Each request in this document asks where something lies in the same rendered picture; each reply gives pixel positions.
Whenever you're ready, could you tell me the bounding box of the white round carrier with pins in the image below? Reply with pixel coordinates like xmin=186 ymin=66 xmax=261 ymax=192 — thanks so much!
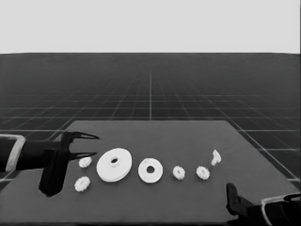
xmin=137 ymin=157 xmax=164 ymax=184

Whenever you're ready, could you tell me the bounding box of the small white toothed gear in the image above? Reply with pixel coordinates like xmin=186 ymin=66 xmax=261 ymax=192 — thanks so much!
xmin=172 ymin=165 xmax=186 ymax=181
xmin=196 ymin=166 xmax=211 ymax=181
xmin=73 ymin=175 xmax=91 ymax=193
xmin=78 ymin=156 xmax=93 ymax=169

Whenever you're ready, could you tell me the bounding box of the large thick white disc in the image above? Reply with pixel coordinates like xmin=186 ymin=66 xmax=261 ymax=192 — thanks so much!
xmin=96 ymin=147 xmax=134 ymax=183

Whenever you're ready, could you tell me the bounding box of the small white T-shaped piece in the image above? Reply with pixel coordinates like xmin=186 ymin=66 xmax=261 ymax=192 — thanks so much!
xmin=210 ymin=149 xmax=222 ymax=167

